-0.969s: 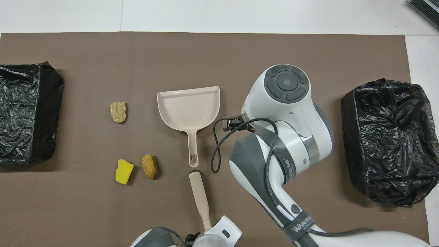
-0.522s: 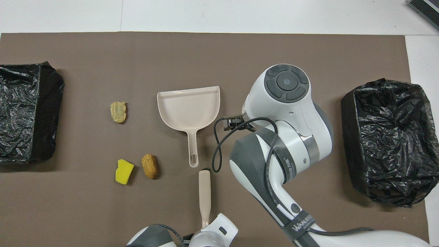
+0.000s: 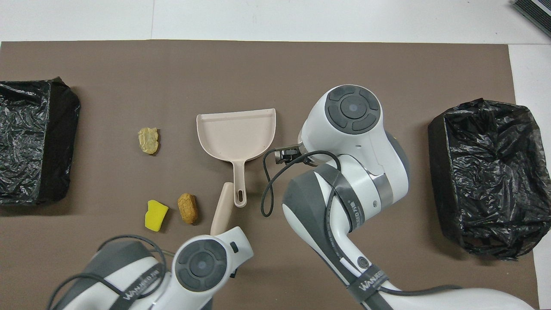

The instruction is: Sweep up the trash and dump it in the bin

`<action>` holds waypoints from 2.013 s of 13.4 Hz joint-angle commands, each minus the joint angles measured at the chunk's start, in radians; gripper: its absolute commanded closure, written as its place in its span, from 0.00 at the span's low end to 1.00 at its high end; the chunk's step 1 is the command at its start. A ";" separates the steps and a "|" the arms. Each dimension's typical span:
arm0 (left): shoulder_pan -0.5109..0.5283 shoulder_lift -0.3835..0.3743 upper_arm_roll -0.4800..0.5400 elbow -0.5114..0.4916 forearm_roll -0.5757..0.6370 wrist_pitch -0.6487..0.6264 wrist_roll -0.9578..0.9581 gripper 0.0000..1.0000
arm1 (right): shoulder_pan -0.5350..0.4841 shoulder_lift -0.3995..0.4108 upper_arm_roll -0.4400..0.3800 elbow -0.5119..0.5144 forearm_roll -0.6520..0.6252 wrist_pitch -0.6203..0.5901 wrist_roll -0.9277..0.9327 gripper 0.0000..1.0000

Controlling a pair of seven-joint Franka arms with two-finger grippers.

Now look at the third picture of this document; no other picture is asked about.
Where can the beige plastic dustpan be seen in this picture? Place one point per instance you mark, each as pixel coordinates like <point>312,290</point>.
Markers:
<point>234,137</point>

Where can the beige hand brush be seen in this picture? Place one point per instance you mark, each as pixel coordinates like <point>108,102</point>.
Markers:
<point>221,211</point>

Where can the brown potato-shaped nugget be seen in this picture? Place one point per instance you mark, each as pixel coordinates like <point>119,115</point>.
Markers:
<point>188,209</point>

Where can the beige foam chunk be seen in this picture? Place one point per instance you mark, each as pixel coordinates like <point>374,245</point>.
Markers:
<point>148,140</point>

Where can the yellow sponge piece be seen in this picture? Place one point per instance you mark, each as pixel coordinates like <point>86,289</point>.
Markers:
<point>156,215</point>

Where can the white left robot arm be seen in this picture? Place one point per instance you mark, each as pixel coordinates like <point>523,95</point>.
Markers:
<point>202,262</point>

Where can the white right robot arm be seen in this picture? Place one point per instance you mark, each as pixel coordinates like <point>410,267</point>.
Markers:
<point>353,107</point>

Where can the open bin with black bag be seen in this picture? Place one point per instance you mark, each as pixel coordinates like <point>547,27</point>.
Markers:
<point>490,172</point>

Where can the bin wrapped in black bag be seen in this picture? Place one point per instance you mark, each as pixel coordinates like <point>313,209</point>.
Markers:
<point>30,142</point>

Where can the brown table mat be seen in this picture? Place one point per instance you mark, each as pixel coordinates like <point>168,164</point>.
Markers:
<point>215,73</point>

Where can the dark grey ribbed device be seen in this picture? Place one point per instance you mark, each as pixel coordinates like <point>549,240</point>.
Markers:
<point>533,15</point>

